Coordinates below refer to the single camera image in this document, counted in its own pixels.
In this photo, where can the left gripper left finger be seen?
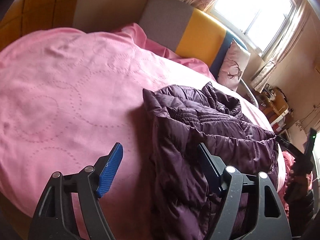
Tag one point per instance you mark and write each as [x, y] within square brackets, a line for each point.
[54, 216]

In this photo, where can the red ruffled blanket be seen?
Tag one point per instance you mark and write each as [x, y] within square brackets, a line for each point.
[289, 161]

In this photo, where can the purple puffer jacket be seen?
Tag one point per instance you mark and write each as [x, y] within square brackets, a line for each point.
[182, 118]

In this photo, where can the grey metal bed rail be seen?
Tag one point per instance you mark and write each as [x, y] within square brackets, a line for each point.
[251, 96]

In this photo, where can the right pink curtain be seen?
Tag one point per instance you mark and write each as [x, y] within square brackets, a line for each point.
[283, 47]

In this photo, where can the deer print pillow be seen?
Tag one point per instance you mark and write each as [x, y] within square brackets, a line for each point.
[233, 66]

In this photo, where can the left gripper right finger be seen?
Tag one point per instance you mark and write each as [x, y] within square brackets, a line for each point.
[265, 216]

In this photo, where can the wooden wardrobe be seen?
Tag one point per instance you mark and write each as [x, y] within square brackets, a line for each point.
[27, 16]

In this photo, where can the pink bed quilt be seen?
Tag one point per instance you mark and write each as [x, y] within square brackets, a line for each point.
[67, 97]

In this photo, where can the grey yellow blue headboard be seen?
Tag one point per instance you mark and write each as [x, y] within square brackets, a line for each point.
[188, 32]

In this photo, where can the wooden desk with clutter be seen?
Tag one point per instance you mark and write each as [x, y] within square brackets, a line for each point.
[276, 108]

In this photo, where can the window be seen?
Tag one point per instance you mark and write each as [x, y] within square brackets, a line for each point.
[258, 22]

